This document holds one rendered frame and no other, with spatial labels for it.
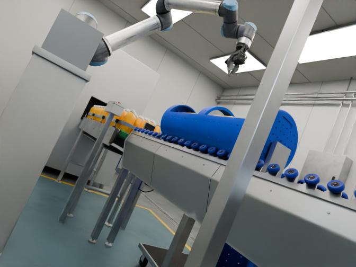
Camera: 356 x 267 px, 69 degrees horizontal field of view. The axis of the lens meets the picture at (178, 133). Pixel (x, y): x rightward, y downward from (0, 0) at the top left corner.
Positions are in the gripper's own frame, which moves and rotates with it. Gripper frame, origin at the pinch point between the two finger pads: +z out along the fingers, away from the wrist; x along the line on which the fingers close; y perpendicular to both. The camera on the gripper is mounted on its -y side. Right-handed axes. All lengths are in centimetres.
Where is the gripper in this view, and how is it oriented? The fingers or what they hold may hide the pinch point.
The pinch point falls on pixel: (229, 74)
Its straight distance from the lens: 170.6
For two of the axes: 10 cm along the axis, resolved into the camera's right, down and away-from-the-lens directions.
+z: -3.9, 9.0, -2.0
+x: 7.9, 4.4, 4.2
